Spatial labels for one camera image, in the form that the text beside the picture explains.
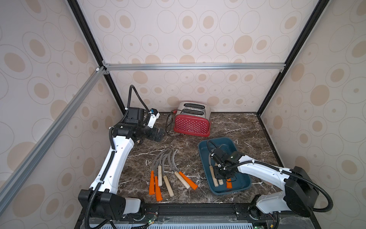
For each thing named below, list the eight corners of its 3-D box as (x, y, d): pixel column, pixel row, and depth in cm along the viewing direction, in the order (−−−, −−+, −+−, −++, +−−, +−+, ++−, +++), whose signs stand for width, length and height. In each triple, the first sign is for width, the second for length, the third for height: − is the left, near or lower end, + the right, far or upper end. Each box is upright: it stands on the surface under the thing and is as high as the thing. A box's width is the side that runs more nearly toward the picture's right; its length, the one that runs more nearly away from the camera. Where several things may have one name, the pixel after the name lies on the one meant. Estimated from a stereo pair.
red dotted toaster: (176, 137, 107) (174, 120, 93) (177, 118, 119) (175, 101, 105) (208, 137, 107) (212, 120, 93) (206, 118, 119) (209, 101, 105)
